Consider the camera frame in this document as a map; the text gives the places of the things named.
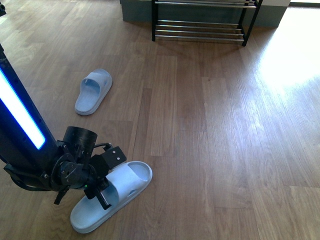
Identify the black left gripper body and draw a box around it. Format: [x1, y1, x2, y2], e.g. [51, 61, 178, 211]
[50, 149, 110, 205]

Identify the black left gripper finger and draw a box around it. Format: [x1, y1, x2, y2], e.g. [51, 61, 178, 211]
[96, 189, 112, 210]

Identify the light blue slipper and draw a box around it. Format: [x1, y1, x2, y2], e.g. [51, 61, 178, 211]
[70, 161, 153, 234]
[74, 68, 113, 116]

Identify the black metal shoe rack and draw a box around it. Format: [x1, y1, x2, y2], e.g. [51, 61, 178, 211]
[151, 0, 263, 47]

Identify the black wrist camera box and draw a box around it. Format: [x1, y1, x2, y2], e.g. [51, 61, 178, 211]
[101, 146, 127, 171]

